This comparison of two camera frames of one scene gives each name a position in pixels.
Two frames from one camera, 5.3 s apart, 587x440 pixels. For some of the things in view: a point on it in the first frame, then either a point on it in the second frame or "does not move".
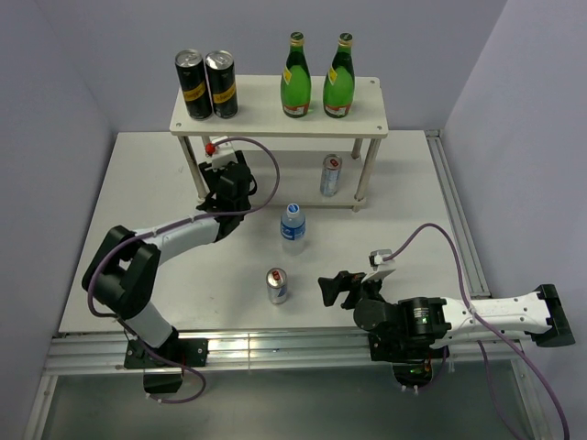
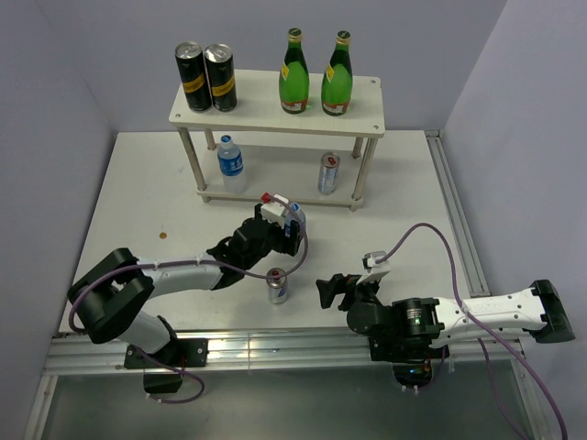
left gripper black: [210, 175] → [285, 245]
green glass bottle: [295, 83] does not move
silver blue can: [330, 174] does not move
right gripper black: [353, 282] does not move
